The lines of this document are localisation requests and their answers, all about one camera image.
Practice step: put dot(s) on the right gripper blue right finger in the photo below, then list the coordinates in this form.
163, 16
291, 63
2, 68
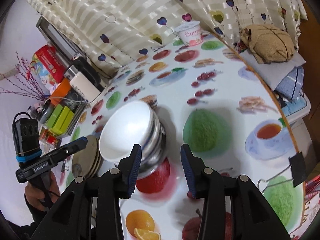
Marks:
193, 170

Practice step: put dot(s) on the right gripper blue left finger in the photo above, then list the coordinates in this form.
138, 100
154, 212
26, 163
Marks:
129, 168

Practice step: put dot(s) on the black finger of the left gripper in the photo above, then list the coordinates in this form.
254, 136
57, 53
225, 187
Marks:
73, 147

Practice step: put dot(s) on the beige plate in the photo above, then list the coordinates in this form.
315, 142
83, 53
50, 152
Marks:
86, 163

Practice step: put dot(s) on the steel bowl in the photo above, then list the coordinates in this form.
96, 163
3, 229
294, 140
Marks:
156, 158

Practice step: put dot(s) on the white bowl blue rim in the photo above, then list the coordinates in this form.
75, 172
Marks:
133, 123

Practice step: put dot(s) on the left hand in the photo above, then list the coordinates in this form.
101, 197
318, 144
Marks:
34, 195

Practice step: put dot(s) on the red label jar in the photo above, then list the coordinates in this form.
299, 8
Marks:
49, 138

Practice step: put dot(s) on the yellow-green box lower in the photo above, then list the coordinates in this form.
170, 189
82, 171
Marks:
62, 122

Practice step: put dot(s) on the green box upper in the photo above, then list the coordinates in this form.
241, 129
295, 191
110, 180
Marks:
54, 116

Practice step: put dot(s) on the grey device with clamp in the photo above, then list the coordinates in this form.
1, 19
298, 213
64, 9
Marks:
45, 112

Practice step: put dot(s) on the striped black white box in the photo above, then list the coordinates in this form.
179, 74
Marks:
78, 111

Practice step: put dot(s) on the orange box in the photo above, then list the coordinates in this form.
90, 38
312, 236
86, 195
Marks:
60, 92

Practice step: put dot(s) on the white electric kettle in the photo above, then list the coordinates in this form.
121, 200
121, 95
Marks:
84, 79

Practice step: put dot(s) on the purple branch decoration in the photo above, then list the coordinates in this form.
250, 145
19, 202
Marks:
23, 81

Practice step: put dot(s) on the fruit print tablecloth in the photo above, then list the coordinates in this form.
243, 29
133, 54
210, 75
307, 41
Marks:
206, 97

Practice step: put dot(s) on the red cartoon bag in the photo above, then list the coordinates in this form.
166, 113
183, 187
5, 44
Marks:
47, 66

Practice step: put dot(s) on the black binder clip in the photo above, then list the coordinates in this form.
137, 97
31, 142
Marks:
297, 167

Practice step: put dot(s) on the blue folded cloth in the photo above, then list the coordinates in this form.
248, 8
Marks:
290, 85

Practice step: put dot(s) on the striped heart curtain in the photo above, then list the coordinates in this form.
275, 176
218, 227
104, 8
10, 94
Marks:
113, 33

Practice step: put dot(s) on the yogurt cup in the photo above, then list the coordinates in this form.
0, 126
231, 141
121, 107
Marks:
190, 33

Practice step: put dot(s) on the burlap bag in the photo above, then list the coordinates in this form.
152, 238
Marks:
268, 43

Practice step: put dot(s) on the left black camera box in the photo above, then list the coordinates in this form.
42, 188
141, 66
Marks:
25, 133

